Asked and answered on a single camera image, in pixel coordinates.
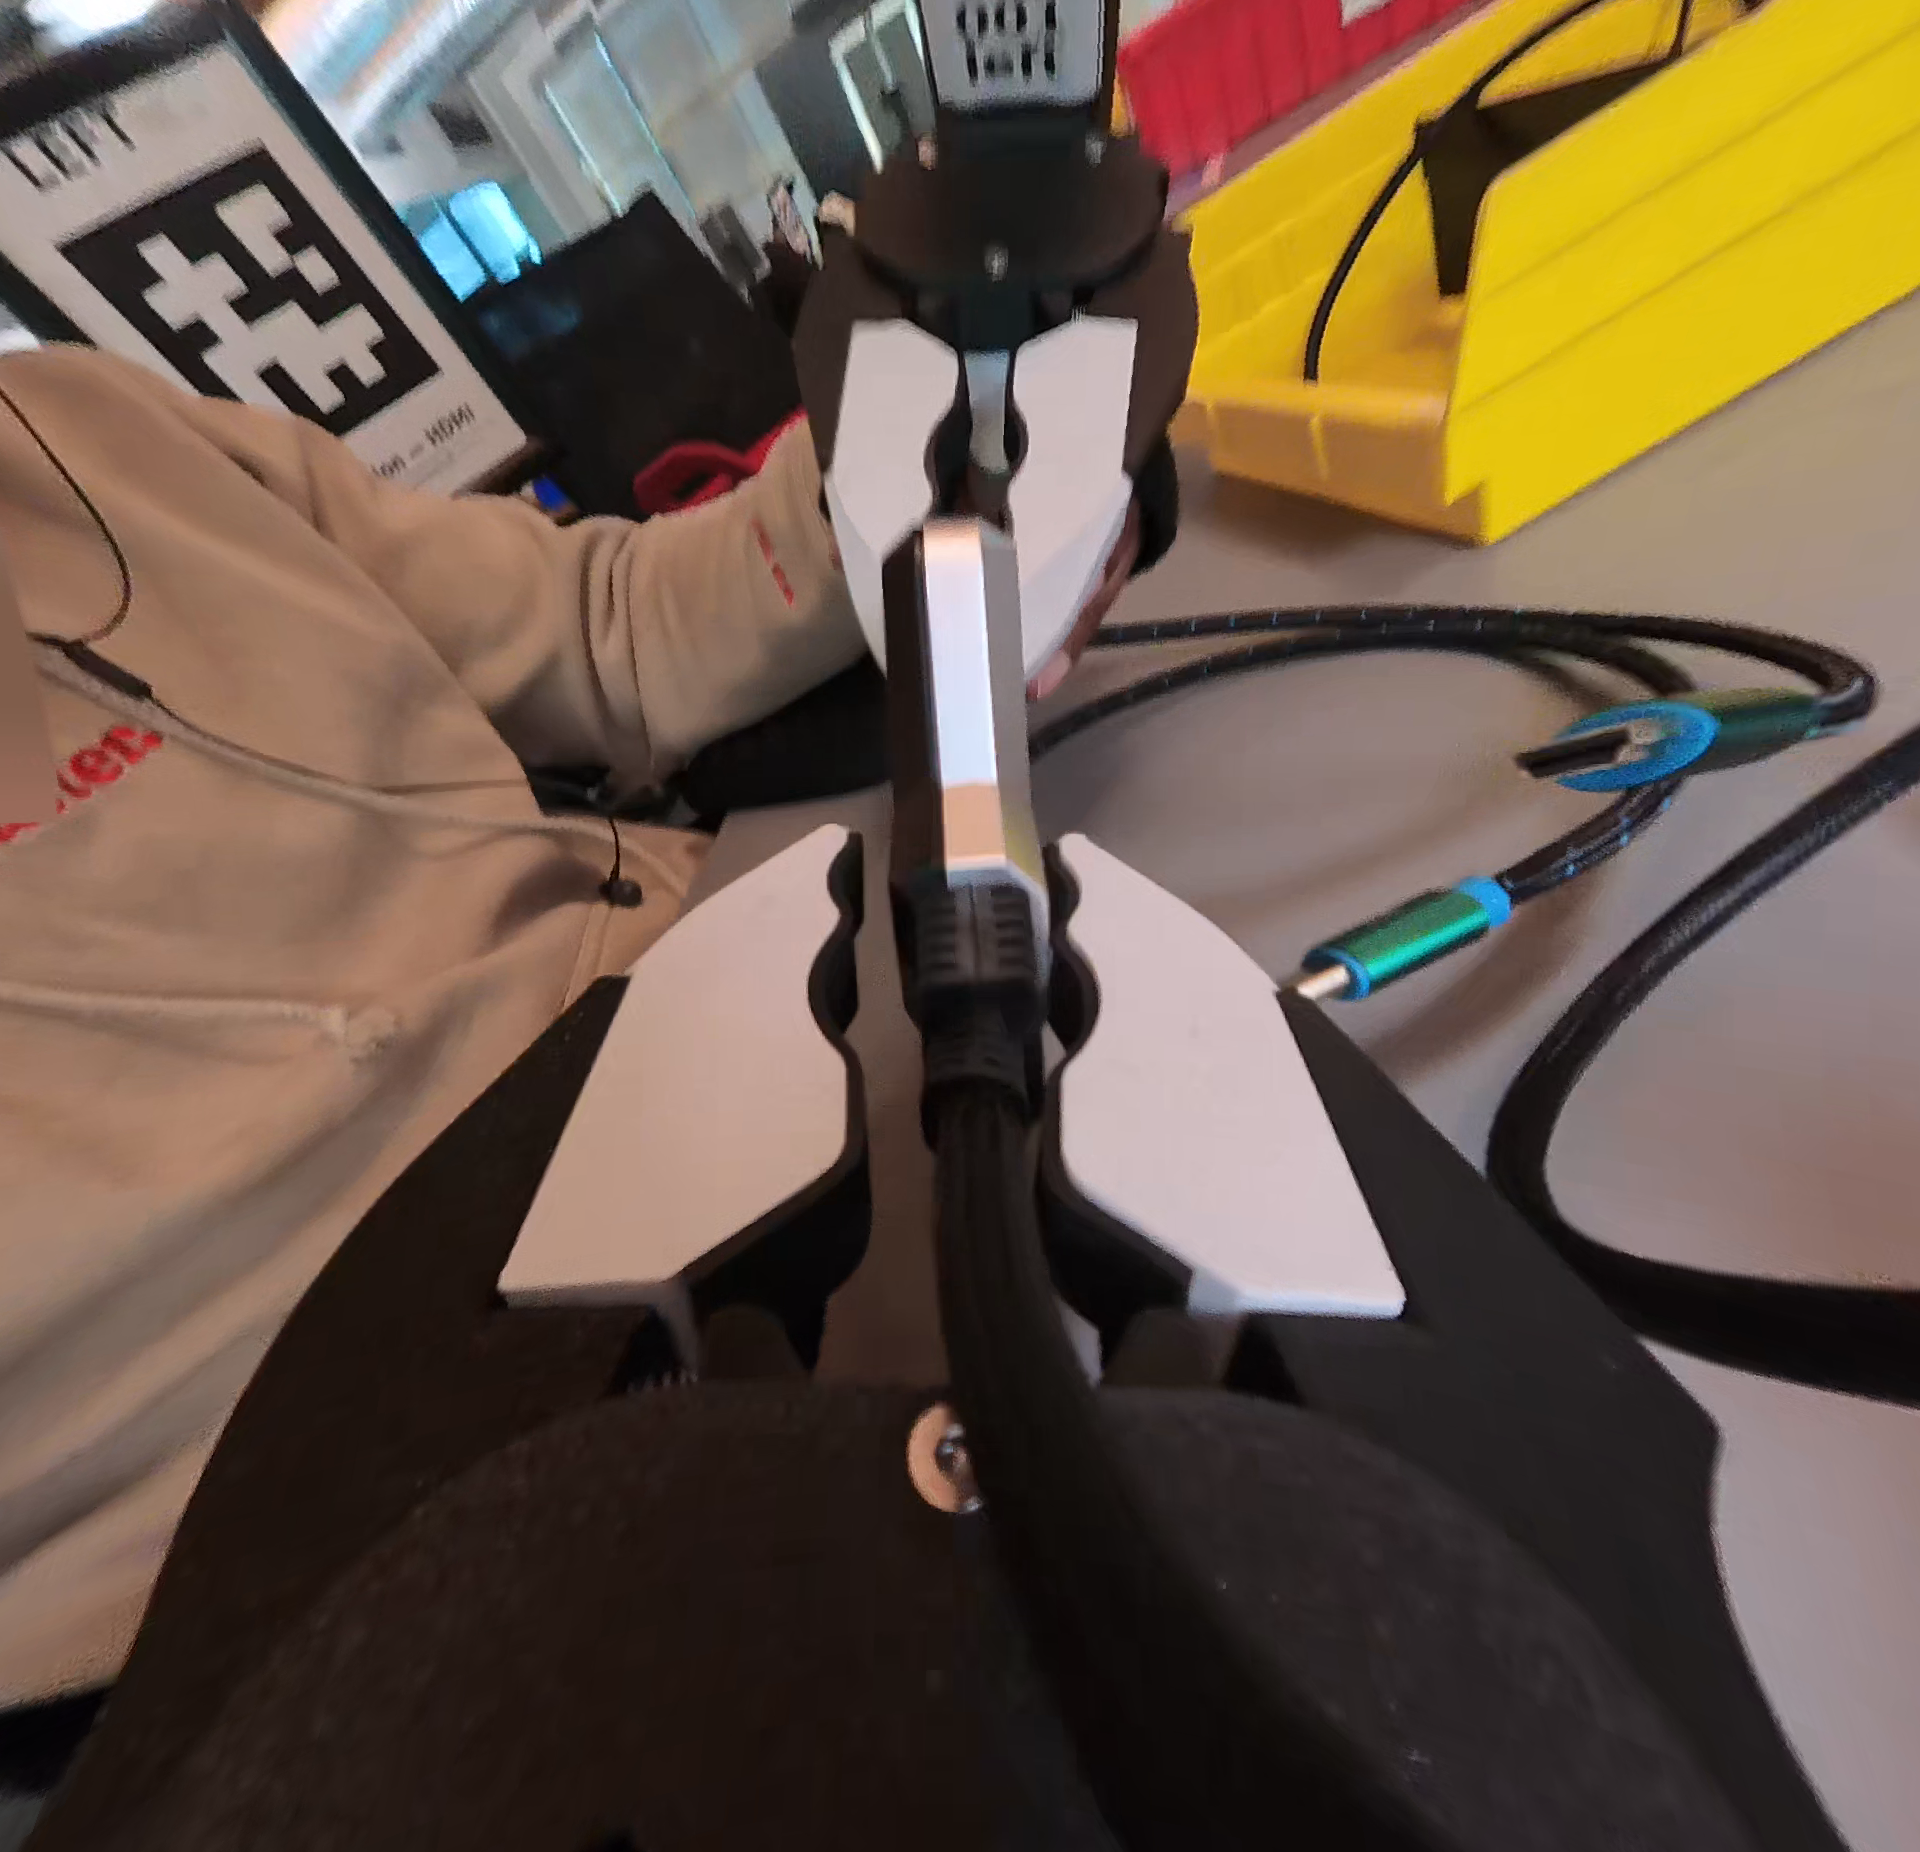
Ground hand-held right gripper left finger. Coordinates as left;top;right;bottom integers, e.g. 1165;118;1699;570
496;825;876;1305

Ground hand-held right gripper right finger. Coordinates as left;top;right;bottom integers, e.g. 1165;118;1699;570
1043;831;1413;1321

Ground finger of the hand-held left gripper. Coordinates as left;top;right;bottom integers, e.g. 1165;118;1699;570
821;319;971;661
991;314;1142;689

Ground thick black braided HDMI cable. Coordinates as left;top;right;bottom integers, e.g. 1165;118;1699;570
900;723;1920;1733

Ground grey multiport hub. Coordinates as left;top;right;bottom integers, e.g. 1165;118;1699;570
882;521;1051;903

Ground braided HDMI cable green plugs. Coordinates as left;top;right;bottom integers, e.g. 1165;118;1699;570
1037;606;1876;1006

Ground yellow plastic bin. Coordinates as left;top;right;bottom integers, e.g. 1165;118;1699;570
1178;0;1920;549

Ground person's left hand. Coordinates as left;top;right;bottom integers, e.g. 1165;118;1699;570
1033;521;1153;700

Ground red cloth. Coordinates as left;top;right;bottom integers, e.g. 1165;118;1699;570
633;411;824;523

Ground black flat panel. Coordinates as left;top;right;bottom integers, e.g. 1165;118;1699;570
476;189;789;523

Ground red ribbed bin white label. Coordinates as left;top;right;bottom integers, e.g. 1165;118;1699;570
1119;0;1598;186

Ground person's beige hoodie torso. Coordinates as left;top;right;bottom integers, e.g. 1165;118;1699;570
0;344;724;1712

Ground black bin divider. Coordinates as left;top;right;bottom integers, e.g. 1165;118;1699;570
1418;81;1639;303

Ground white sign with black marker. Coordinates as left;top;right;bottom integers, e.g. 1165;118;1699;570
0;0;533;496

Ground thin black cable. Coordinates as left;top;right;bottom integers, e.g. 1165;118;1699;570
1304;0;1764;384

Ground thin black cord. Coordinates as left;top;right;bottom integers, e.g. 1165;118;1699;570
0;388;649;909

